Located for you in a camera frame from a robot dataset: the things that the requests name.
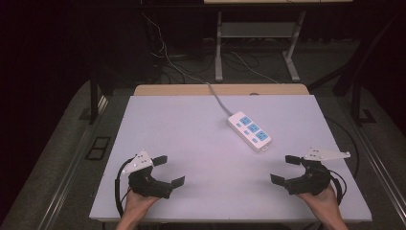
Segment grey power strip cable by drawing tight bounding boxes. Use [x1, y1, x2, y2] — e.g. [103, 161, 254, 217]
[205, 81, 235, 117]

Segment person's right hand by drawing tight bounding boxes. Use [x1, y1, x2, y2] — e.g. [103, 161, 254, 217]
[296, 184, 345, 222]

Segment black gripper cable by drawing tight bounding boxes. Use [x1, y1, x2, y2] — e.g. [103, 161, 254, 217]
[114, 157, 136, 219]
[325, 116, 361, 206]

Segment white floor cable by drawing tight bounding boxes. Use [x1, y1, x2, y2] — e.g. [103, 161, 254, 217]
[141, 11, 212, 85]

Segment grey metal desk frame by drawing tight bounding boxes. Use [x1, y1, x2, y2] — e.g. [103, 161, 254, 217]
[214, 10, 302, 83]

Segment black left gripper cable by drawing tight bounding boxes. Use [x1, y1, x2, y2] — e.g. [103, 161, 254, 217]
[114, 157, 136, 219]

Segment white power strip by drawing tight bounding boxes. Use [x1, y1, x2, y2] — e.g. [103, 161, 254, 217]
[227, 110, 273, 153]

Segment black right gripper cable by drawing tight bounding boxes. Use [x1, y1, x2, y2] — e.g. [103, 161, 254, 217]
[325, 116, 361, 206]

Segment dark floor socket plate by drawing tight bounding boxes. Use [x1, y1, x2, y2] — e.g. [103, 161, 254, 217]
[84, 136, 112, 161]

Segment person's left hand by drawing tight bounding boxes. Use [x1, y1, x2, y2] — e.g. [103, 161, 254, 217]
[122, 190, 161, 220]

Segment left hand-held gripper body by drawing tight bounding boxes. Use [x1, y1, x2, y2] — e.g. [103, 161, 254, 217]
[121, 149, 175, 200]

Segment aluminium rail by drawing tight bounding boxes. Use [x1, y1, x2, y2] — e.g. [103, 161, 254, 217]
[37, 95, 109, 230]
[350, 121, 406, 219]

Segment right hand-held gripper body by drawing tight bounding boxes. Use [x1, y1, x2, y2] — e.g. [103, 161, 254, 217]
[284, 146, 351, 196]

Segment black metal stand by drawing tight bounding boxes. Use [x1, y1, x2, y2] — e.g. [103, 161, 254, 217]
[331, 12, 406, 127]
[88, 61, 111, 126]

